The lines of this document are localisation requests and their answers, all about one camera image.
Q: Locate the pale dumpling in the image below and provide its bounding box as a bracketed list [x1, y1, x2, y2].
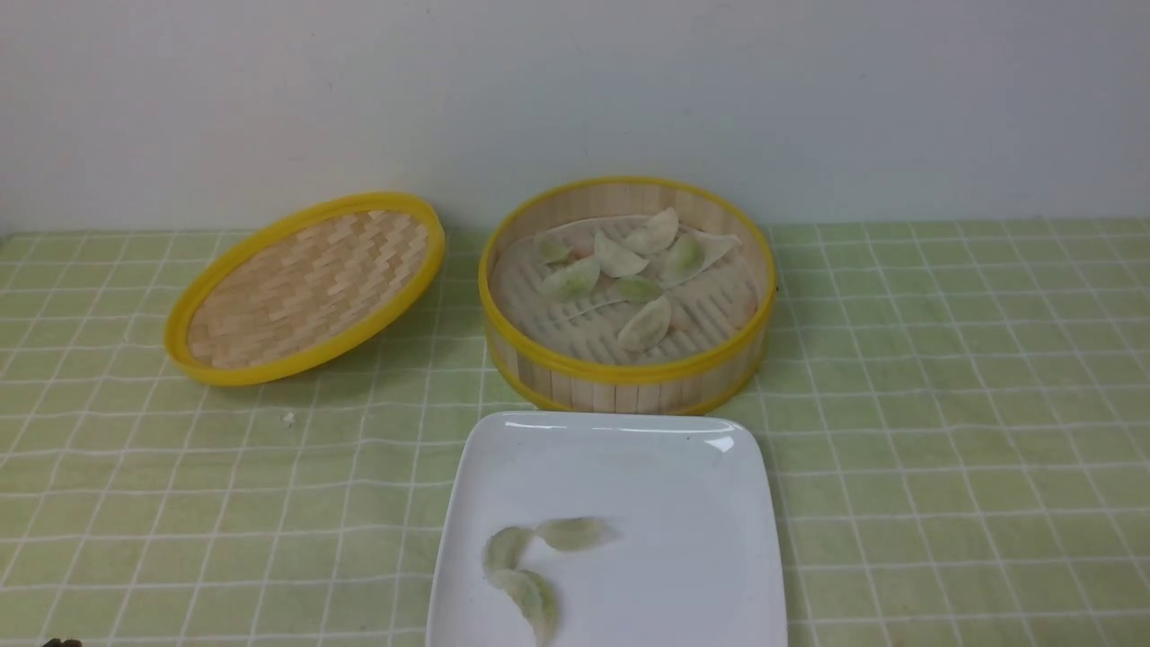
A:
[616, 296, 673, 352]

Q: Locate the green dumpling plate upper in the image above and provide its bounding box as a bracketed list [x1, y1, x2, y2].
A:
[534, 516, 620, 553]

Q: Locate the green dumpling plate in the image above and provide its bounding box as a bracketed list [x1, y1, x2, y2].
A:
[481, 525, 535, 578]
[490, 569, 560, 646]
[534, 516, 620, 553]

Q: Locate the green dumpling plate left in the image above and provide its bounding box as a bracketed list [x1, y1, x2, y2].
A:
[481, 525, 535, 578]

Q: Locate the white square plate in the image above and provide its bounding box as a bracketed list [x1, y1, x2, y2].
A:
[426, 411, 788, 646]

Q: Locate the green dumpling plate bottom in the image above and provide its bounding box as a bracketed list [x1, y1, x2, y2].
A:
[490, 569, 560, 646]

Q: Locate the yellow rimmed bamboo steamer basket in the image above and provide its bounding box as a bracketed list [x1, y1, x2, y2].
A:
[478, 176, 779, 415]

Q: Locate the small green dumpling in steamer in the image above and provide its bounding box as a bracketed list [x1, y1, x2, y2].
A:
[613, 275, 664, 306]

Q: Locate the white dumpling centre of steamer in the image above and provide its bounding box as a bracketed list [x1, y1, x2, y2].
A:
[593, 232, 650, 279]

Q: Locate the white dumpling of steamer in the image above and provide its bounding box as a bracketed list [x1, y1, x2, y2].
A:
[624, 208, 679, 255]
[593, 232, 650, 279]

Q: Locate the small dumpling far left steamer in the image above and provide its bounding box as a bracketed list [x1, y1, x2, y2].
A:
[534, 233, 572, 265]

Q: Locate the white dumpling top of steamer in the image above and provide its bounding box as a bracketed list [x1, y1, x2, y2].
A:
[624, 208, 679, 255]

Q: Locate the yellow rimmed bamboo steamer lid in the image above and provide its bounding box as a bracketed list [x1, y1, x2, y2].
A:
[164, 192, 447, 386]

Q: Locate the green checkered tablecloth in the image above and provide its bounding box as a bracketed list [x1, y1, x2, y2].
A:
[1, 219, 1149, 646]

